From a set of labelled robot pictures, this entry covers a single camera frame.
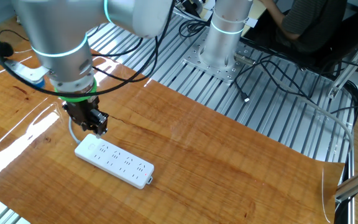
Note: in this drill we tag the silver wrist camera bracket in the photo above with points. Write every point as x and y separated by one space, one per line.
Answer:
26 72

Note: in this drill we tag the white power strip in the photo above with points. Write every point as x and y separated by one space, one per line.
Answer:
117 161

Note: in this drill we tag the person in dark shirt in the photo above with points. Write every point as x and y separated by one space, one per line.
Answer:
315 21

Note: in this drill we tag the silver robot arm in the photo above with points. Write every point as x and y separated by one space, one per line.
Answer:
61 31

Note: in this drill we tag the wood grain table mat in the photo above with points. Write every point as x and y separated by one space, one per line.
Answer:
213 171

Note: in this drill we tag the person in dark clothes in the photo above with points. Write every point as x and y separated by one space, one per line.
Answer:
346 37

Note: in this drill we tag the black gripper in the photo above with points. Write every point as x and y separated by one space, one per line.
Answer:
76 112

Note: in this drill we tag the person bare forearm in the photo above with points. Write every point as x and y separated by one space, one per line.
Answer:
280 18

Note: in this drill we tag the slanted aluminium profile post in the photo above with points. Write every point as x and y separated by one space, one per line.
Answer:
350 67

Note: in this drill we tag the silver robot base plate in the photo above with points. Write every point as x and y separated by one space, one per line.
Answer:
219 73

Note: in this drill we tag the black metal device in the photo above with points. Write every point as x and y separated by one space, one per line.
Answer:
188 7

